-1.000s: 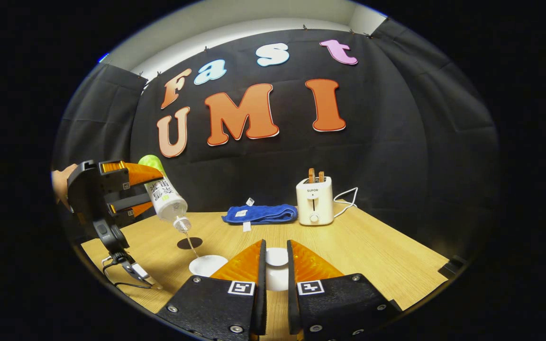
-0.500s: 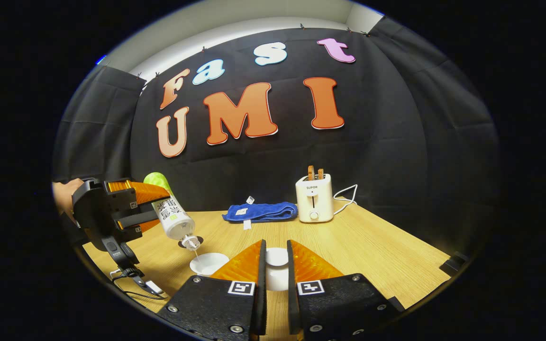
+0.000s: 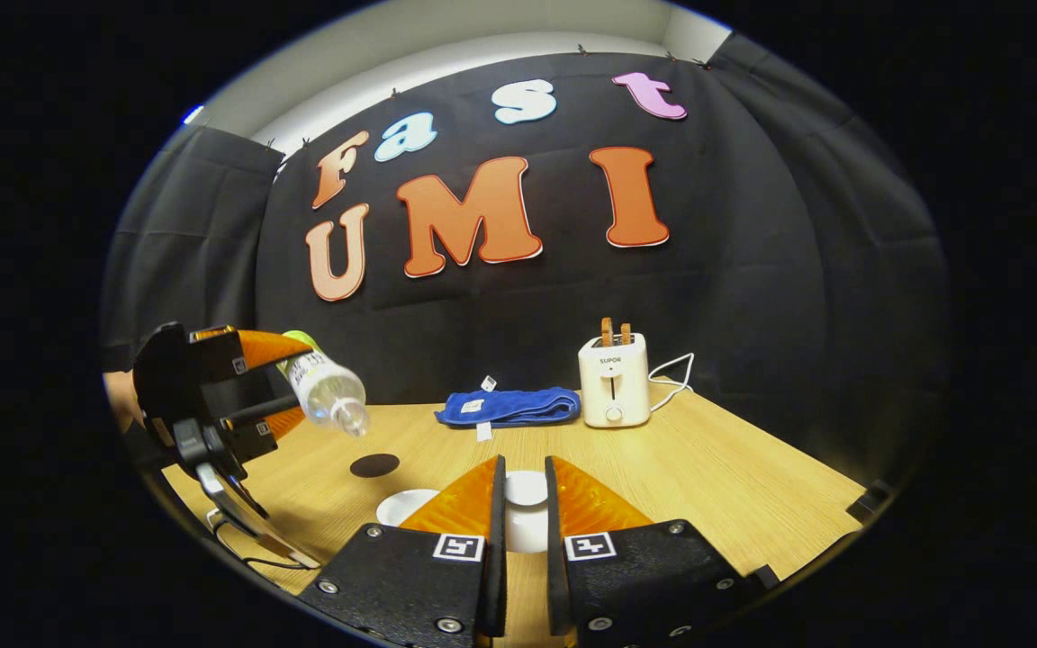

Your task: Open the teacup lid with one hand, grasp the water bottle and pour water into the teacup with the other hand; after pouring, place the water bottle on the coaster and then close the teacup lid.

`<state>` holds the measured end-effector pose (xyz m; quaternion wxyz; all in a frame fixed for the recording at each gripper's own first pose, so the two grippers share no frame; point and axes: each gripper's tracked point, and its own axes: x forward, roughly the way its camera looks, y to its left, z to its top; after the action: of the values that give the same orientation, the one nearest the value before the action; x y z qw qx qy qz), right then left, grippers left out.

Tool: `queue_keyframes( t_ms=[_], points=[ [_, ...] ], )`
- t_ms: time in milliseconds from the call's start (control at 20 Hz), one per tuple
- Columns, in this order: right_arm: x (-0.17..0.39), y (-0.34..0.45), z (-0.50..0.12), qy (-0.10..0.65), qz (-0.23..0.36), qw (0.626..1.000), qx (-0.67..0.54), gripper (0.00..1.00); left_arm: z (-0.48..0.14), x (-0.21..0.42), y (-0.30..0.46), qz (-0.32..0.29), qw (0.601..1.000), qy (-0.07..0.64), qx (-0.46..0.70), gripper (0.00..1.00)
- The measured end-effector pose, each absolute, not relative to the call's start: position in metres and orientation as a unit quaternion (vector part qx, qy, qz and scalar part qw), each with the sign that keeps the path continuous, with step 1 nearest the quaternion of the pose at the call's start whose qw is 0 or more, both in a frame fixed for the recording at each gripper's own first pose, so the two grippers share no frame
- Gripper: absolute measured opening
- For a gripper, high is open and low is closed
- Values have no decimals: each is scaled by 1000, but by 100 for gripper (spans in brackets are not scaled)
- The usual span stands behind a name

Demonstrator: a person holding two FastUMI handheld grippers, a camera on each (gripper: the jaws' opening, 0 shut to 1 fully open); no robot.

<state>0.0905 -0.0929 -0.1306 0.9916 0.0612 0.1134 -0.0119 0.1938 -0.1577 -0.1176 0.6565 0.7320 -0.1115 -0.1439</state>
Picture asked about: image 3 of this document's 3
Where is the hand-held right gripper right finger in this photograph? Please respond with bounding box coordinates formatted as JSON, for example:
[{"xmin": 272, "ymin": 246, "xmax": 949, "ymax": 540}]
[{"xmin": 544, "ymin": 454, "xmax": 762, "ymax": 648}]

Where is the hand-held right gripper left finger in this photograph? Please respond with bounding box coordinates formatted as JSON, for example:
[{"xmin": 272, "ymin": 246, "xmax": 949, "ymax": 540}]
[{"xmin": 295, "ymin": 454, "xmax": 509, "ymax": 648}]

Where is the white teacup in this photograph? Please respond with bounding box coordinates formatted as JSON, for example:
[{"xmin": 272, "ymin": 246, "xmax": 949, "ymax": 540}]
[{"xmin": 376, "ymin": 489, "xmax": 441, "ymax": 528}]

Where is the clear plastic water bottle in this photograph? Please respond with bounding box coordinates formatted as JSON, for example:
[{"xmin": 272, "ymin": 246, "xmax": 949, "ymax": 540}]
[{"xmin": 277, "ymin": 330, "xmax": 372, "ymax": 440}]

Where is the dark round coaster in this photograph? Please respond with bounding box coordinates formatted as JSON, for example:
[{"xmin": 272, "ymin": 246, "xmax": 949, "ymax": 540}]
[{"xmin": 349, "ymin": 453, "xmax": 401, "ymax": 480}]

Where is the white toaster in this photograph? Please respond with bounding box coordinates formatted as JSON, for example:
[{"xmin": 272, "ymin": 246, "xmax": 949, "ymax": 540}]
[{"xmin": 577, "ymin": 334, "xmax": 653, "ymax": 430}]

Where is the folded blue towel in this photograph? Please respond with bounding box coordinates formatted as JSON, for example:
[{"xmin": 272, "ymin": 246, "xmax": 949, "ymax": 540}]
[{"xmin": 435, "ymin": 385, "xmax": 582, "ymax": 428}]

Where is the black backdrop cloth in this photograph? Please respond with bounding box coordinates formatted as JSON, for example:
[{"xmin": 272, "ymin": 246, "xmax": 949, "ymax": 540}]
[{"xmin": 100, "ymin": 31, "xmax": 950, "ymax": 487}]

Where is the white toaster cable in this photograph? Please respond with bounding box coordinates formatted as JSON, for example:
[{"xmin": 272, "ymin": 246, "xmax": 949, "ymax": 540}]
[{"xmin": 647, "ymin": 352, "xmax": 696, "ymax": 414}]

